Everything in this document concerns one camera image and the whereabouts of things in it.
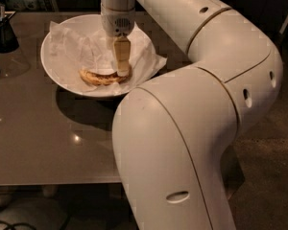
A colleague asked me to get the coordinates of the black floor cable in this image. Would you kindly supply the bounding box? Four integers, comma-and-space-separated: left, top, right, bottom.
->
0, 219, 37, 230

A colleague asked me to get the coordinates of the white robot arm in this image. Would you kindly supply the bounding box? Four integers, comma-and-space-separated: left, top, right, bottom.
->
101, 0, 283, 230

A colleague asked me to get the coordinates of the dark glass pen holder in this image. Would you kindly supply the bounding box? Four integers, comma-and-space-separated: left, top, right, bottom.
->
0, 3, 19, 54

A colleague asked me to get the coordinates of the white paper liner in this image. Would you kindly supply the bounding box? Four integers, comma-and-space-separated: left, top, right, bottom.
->
48, 20, 168, 96

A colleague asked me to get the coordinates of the white shoe left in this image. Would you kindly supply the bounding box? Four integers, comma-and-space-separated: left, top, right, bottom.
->
0, 186, 16, 209

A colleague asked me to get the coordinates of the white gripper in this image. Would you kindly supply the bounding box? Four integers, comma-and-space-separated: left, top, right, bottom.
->
101, 5, 135, 77

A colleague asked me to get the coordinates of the white ceramic bowl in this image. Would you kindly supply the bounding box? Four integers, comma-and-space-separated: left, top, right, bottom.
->
40, 13, 157, 99

